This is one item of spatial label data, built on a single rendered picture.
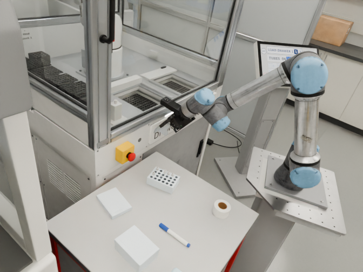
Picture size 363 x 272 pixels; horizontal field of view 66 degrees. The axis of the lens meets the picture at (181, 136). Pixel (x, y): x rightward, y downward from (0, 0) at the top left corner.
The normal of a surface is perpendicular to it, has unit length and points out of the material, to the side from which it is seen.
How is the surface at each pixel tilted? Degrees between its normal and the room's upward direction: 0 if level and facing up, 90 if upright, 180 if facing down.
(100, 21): 90
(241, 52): 90
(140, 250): 0
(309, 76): 80
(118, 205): 0
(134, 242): 0
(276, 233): 90
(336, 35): 91
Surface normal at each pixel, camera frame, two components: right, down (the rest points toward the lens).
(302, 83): -0.30, 0.34
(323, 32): -0.61, 0.37
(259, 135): 0.27, 0.58
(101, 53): 0.80, 0.44
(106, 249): 0.15, -0.82
